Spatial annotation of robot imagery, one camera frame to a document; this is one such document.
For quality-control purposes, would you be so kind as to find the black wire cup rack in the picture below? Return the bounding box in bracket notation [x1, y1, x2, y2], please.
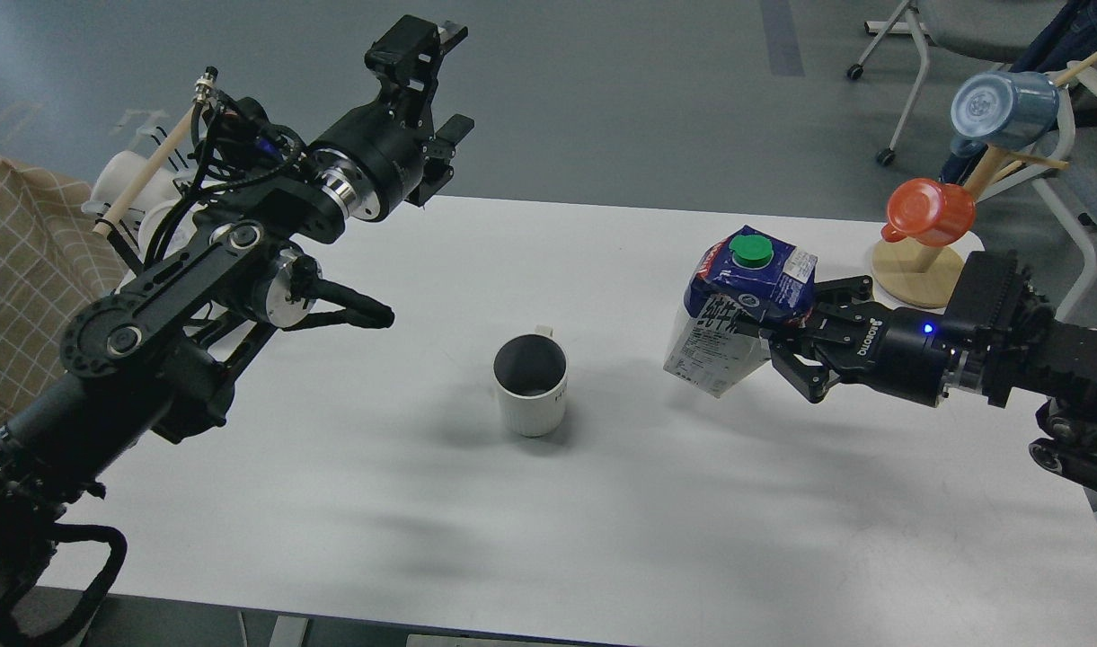
[83, 92, 234, 283]

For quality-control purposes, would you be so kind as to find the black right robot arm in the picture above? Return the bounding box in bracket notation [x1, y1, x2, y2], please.
[755, 253, 1097, 492]

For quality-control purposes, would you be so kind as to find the grey office chair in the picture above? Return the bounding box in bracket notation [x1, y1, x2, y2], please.
[846, 1, 1097, 321]

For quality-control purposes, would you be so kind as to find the orange cup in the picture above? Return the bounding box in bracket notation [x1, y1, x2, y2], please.
[880, 179, 977, 247]

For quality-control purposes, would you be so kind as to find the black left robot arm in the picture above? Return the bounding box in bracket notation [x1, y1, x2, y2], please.
[0, 15, 474, 646]

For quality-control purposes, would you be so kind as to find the white mug on rack back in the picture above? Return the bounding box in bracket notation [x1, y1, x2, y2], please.
[81, 150, 180, 229]

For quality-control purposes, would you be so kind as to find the blue white milk carton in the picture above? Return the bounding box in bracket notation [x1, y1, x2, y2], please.
[663, 226, 818, 398]

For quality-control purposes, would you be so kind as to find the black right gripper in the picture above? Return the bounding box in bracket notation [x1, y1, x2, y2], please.
[760, 275, 951, 408]

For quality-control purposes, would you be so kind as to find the white mug on rack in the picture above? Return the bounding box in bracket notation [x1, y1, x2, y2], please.
[137, 200, 199, 271]
[81, 150, 180, 229]

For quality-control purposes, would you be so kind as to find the wooden mug tree stand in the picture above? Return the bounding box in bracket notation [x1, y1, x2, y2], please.
[871, 50, 1097, 310]

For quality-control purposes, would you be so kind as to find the beige checkered cloth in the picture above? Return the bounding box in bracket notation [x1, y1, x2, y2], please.
[0, 155, 126, 425]

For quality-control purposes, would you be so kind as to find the white mug on rack front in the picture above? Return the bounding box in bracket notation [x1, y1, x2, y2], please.
[137, 200, 199, 271]

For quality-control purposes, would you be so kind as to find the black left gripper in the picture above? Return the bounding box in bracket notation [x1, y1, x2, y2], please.
[307, 13, 475, 222]

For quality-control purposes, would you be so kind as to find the white ribbed cup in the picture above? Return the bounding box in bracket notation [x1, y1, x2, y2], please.
[491, 326, 569, 439]

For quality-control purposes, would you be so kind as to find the blue cup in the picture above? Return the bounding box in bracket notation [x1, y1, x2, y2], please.
[950, 71, 1060, 158]

